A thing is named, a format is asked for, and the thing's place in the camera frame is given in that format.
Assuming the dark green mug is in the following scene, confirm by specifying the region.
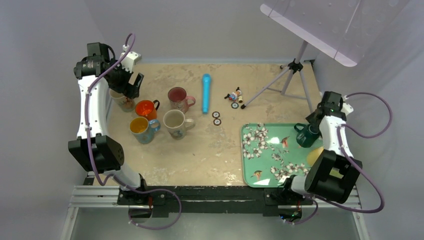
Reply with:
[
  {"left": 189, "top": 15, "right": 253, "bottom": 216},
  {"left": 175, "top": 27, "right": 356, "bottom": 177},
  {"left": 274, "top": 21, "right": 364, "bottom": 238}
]
[{"left": 293, "top": 123, "right": 320, "bottom": 148}]

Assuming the orange mug black handle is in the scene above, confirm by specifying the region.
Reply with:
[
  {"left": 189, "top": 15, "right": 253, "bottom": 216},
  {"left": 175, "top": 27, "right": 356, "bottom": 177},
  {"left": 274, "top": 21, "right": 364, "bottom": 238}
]
[{"left": 134, "top": 100, "right": 160, "bottom": 121}]

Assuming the blue mug yellow inside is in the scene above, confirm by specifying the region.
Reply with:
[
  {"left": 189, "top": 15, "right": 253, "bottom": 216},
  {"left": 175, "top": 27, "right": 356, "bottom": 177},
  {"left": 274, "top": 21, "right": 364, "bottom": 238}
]
[{"left": 129, "top": 117, "right": 161, "bottom": 144}]

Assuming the pink mug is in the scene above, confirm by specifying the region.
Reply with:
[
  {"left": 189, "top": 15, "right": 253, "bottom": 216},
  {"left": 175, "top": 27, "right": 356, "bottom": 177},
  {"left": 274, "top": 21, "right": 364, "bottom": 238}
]
[{"left": 167, "top": 86, "right": 196, "bottom": 113}]

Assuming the cream mug blue pattern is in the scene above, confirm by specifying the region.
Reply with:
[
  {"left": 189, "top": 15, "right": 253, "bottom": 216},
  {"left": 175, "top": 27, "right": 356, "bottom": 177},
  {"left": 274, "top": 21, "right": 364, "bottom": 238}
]
[{"left": 162, "top": 109, "right": 196, "bottom": 140}]

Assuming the cream floral mug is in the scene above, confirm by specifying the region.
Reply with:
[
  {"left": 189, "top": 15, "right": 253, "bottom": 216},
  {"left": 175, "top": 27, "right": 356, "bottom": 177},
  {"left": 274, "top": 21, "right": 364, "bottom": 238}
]
[{"left": 109, "top": 89, "right": 135, "bottom": 112}]

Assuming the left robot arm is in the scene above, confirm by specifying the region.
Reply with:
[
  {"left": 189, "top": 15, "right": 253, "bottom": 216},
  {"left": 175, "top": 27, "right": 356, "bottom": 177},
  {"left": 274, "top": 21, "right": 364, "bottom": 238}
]
[{"left": 67, "top": 42, "right": 149, "bottom": 205}]

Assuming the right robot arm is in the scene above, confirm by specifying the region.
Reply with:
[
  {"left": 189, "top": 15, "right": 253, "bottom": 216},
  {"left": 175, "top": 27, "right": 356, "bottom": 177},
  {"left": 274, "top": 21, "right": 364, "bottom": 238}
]
[{"left": 280, "top": 91, "right": 363, "bottom": 204}]

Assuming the tripod stand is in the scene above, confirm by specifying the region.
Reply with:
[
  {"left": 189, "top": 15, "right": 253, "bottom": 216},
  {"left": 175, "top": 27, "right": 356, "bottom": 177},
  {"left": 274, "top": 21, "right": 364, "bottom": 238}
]
[{"left": 240, "top": 40, "right": 314, "bottom": 113}]

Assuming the green floral tray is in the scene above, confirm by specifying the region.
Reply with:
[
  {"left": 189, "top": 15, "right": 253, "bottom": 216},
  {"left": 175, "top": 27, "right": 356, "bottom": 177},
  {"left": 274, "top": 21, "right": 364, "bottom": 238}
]
[{"left": 240, "top": 123, "right": 323, "bottom": 188}]

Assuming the blue cylinder tube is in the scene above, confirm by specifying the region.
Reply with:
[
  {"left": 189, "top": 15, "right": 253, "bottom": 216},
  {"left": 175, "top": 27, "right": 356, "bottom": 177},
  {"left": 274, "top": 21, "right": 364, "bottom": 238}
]
[{"left": 202, "top": 73, "right": 212, "bottom": 115}]

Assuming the round token near toy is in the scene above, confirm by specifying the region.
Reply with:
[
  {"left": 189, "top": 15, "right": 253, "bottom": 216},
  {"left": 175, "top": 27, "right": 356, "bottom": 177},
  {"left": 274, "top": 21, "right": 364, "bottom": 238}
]
[{"left": 231, "top": 102, "right": 239, "bottom": 109}]

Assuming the small toy figure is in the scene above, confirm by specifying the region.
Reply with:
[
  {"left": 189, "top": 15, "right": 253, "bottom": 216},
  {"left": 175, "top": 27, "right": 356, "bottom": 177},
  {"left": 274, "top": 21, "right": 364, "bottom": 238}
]
[{"left": 224, "top": 87, "right": 243, "bottom": 103}]

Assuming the lower brown round token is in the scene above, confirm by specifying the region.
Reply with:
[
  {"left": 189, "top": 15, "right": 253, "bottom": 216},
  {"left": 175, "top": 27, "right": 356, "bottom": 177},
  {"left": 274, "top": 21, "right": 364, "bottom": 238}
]
[{"left": 213, "top": 118, "right": 222, "bottom": 126}]

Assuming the translucent acrylic panel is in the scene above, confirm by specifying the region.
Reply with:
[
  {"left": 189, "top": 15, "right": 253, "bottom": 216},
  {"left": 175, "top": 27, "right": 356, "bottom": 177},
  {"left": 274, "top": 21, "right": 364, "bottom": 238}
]
[{"left": 260, "top": 0, "right": 408, "bottom": 67}]

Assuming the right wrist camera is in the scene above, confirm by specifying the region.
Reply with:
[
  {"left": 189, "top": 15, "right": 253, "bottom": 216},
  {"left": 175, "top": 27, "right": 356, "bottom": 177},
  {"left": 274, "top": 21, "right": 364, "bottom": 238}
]
[{"left": 341, "top": 95, "right": 354, "bottom": 117}]

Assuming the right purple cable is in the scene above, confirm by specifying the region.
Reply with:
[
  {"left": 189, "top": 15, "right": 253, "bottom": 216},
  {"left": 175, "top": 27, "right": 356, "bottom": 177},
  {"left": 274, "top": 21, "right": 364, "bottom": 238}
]
[{"left": 281, "top": 92, "right": 394, "bottom": 226}]

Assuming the purple cable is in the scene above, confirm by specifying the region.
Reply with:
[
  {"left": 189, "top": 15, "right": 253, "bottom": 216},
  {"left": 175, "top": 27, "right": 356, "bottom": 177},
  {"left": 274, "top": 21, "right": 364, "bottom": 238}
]
[
  {"left": 281, "top": 92, "right": 394, "bottom": 226},
  {"left": 83, "top": 32, "right": 183, "bottom": 232}
]

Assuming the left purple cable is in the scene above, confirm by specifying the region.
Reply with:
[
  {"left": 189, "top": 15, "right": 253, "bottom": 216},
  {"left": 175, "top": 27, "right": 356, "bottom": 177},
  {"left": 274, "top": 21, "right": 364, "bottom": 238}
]
[{"left": 83, "top": 32, "right": 183, "bottom": 232}]

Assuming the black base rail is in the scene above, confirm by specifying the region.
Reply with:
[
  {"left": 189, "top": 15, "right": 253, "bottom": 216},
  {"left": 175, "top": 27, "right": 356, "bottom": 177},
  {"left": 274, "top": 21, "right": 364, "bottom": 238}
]
[{"left": 117, "top": 186, "right": 313, "bottom": 218}]

